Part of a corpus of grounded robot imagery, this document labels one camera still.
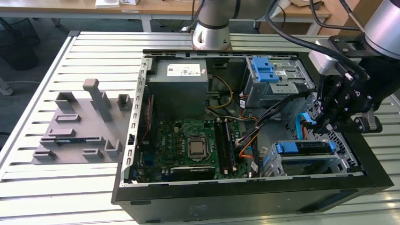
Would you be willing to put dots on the metal optical drive cage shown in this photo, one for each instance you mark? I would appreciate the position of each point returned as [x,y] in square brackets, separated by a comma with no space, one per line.
[275,93]

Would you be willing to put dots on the black graphics card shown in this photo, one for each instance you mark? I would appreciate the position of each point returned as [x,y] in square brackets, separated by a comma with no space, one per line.
[192,173]

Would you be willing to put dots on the metal disk bay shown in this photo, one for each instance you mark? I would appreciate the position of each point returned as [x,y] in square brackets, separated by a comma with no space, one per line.
[309,159]

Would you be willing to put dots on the blue plastic drive latch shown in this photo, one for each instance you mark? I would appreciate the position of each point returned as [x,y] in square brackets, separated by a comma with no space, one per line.
[264,70]

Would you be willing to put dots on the silver CPU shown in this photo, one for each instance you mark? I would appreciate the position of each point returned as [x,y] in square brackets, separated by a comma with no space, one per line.
[196,148]

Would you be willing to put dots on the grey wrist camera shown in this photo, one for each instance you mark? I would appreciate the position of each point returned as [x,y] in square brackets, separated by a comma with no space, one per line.
[321,62]

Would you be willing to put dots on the green motherboard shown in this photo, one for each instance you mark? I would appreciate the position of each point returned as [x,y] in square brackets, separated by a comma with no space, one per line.
[175,140]

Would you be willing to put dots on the grey power supply unit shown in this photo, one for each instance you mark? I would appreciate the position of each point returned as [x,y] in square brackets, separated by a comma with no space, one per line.
[177,98]

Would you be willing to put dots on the brown cardboard piece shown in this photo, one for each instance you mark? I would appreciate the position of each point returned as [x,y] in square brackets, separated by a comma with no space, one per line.
[301,2]

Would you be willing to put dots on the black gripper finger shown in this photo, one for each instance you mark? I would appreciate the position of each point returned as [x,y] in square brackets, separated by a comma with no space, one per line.
[333,103]
[359,125]

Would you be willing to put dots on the wooden cabinet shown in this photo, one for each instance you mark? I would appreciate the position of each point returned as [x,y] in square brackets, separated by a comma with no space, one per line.
[367,10]

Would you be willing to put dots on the CPU socket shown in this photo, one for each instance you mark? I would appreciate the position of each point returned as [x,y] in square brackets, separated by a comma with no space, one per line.
[197,138]

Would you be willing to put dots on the black waste bin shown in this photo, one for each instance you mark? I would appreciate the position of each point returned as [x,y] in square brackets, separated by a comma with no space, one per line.
[19,47]

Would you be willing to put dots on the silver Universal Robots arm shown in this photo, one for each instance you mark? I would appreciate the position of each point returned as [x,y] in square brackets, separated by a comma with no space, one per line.
[384,30]

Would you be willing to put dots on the wooden desk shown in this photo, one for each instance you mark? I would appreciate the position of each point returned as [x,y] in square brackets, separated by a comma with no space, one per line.
[77,10]

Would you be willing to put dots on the black open PC case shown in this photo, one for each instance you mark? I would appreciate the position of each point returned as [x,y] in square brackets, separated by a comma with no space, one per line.
[219,206]

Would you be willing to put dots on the small white box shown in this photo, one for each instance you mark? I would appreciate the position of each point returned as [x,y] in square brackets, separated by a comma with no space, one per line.
[129,2]

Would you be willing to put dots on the hard disk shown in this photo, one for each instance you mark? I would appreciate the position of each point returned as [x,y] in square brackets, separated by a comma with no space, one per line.
[312,147]

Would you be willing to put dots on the black RAM slot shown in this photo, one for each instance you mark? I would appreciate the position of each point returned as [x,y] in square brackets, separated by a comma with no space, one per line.
[220,145]

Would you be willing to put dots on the green RAM stick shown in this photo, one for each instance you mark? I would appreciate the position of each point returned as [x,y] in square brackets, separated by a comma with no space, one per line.
[69,141]

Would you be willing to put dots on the grey desk foot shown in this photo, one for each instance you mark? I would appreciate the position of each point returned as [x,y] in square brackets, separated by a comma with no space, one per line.
[4,87]

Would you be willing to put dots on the grey parts rack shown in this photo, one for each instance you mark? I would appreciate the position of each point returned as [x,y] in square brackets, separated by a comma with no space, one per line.
[91,126]

